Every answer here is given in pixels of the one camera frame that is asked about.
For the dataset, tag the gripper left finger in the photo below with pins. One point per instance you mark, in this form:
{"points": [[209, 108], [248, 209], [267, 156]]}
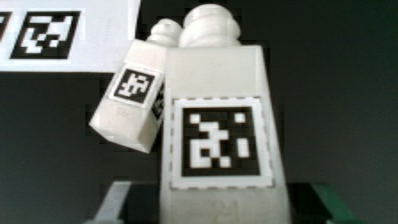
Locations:
{"points": [[111, 208]]}

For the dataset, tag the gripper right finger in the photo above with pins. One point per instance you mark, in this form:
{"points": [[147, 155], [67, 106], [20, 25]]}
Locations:
{"points": [[342, 214]]}

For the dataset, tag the white table leg with tag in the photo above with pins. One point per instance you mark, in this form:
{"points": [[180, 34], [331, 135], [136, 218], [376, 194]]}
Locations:
{"points": [[223, 177]]}

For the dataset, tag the white table leg middle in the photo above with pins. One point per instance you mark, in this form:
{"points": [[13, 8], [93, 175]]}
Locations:
{"points": [[129, 114]]}

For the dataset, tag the white sheet with tags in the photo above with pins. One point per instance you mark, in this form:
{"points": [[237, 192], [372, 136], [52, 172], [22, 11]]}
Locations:
{"points": [[67, 35]]}

